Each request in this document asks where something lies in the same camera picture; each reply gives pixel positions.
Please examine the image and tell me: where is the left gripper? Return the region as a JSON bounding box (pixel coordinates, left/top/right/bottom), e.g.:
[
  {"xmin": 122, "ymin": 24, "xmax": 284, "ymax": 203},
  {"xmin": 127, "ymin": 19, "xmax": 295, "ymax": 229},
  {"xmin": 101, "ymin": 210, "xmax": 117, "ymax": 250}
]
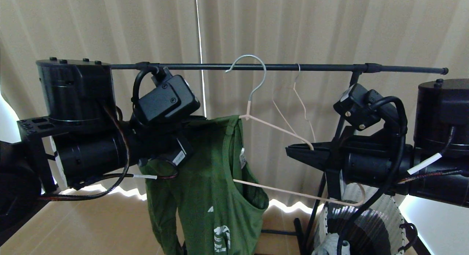
[{"xmin": 51, "ymin": 118, "xmax": 195, "ymax": 190}]

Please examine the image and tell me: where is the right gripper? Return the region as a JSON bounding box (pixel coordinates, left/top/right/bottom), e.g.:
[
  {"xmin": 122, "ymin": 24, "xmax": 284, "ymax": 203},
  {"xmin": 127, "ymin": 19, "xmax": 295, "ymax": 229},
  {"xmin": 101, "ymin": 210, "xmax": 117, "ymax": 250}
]
[{"xmin": 324, "ymin": 136, "xmax": 413, "ymax": 201}]

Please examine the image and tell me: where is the pink clothes hanger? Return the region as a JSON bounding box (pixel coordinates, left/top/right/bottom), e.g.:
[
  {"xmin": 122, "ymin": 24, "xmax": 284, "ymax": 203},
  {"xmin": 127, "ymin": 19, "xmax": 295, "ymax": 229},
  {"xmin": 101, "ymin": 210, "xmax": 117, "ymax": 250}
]
[
  {"xmin": 225, "ymin": 54, "xmax": 366, "ymax": 207},
  {"xmin": 272, "ymin": 63, "xmax": 317, "ymax": 143}
]

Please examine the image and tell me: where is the green printed t-shirt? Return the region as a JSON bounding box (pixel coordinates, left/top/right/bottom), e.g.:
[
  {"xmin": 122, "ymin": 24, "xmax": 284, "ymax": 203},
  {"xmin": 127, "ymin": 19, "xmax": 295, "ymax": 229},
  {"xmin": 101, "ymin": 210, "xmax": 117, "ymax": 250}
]
[{"xmin": 139, "ymin": 115, "xmax": 270, "ymax": 255}]

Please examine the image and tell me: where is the white laundry basket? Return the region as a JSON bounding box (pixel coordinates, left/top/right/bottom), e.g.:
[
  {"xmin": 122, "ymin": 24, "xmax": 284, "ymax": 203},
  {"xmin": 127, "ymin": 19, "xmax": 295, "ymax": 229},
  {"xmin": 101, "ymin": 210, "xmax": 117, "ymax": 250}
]
[{"xmin": 313, "ymin": 182, "xmax": 418, "ymax": 255}]

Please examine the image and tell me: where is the black clothes rack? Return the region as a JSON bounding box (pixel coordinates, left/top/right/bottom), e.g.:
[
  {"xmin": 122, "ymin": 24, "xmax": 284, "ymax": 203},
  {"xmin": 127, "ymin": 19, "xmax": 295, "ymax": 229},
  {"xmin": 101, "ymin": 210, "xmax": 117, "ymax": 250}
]
[{"xmin": 110, "ymin": 62, "xmax": 449, "ymax": 255}]

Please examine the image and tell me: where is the pale grey garment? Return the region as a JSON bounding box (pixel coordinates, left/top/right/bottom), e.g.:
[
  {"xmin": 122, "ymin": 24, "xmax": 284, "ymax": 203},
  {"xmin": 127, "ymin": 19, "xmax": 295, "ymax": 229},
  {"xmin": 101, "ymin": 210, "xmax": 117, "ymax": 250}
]
[{"xmin": 311, "ymin": 232, "xmax": 347, "ymax": 255}]

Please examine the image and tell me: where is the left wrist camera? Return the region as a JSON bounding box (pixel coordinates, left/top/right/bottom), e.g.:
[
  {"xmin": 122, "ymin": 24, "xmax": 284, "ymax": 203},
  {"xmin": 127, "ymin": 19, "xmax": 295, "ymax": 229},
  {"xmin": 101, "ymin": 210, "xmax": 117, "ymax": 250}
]
[{"xmin": 131, "ymin": 64, "xmax": 201, "ymax": 128}]

